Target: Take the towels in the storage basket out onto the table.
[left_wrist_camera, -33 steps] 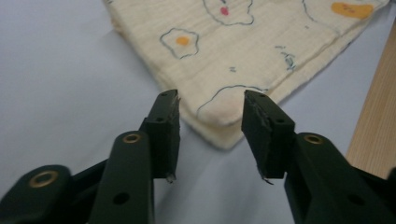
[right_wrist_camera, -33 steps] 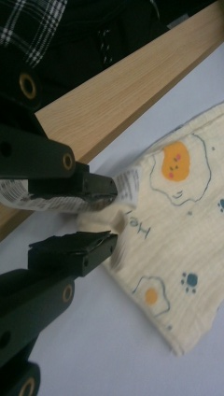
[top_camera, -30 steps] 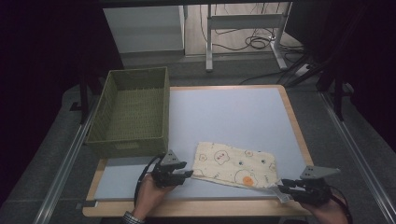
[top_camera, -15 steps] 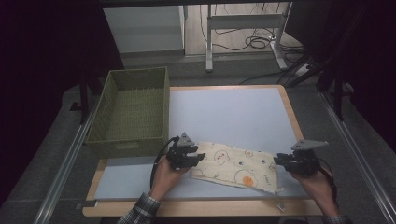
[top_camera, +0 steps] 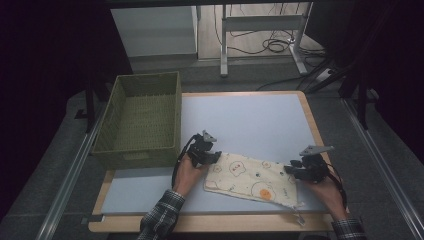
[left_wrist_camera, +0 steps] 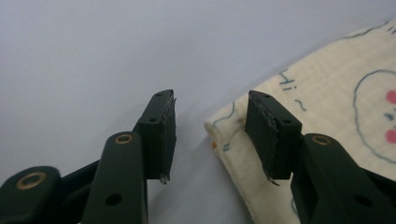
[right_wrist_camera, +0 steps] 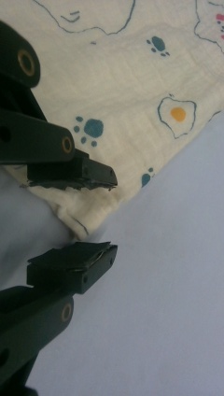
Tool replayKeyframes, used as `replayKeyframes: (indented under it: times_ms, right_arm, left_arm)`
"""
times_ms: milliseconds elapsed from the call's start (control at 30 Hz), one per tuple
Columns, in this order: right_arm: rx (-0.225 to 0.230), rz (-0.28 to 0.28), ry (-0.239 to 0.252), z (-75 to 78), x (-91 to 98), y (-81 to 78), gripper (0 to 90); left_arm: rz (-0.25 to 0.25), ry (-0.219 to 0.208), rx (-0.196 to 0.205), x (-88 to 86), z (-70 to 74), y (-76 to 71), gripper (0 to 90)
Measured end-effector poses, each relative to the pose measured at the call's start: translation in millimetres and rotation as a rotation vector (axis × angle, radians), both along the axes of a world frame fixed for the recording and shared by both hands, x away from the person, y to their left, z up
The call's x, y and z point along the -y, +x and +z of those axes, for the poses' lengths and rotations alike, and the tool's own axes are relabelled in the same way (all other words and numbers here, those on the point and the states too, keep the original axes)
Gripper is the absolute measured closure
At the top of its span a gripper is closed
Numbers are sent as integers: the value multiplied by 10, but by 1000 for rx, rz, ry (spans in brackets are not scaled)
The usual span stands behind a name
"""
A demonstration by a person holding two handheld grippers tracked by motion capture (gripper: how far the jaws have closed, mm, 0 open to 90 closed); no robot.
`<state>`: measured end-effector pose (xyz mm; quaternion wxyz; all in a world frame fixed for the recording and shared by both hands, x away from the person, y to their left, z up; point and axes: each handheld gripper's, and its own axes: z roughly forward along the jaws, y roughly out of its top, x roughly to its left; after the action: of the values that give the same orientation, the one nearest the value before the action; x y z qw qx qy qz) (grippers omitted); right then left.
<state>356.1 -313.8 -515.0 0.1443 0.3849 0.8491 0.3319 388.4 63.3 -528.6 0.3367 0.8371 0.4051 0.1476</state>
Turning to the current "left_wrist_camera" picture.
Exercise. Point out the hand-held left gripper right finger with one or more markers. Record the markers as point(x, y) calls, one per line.
point(280, 140)

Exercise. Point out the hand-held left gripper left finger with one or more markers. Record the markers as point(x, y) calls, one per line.
point(157, 137)

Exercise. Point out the cream cloth with cartoon print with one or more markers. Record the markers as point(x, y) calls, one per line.
point(327, 109)

